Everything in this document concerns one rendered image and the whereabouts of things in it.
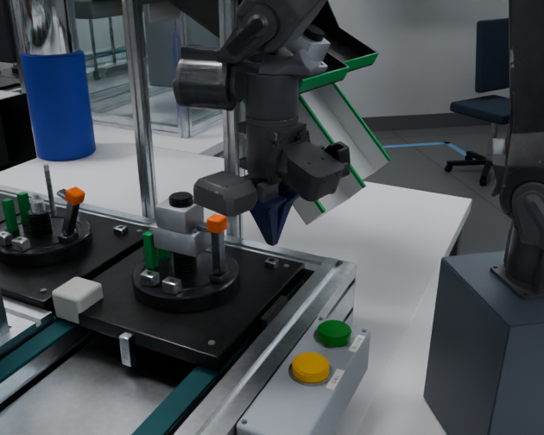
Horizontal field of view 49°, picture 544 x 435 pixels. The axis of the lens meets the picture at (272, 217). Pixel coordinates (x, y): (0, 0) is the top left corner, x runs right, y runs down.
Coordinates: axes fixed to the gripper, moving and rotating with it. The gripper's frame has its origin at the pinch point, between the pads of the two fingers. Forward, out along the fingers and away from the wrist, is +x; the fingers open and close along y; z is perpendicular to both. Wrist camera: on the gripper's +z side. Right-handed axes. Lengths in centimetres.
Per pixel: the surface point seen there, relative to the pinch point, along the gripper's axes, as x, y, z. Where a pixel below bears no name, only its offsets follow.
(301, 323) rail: 13.2, 1.0, 4.0
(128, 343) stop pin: 13.1, -15.8, -7.9
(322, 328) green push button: 12.0, 0.5, 7.6
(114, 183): 23, 26, -76
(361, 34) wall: 31, 347, -232
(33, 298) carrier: 12.2, -19.2, -23.6
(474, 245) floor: 108, 222, -68
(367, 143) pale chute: 4.8, 45.0, -17.7
